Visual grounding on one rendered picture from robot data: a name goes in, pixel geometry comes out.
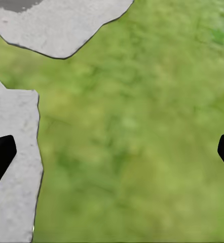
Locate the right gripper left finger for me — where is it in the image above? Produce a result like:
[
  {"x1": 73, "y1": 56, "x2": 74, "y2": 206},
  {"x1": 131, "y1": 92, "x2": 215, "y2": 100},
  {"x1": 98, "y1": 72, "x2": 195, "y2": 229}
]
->
[{"x1": 0, "y1": 135, "x2": 17, "y2": 180}]

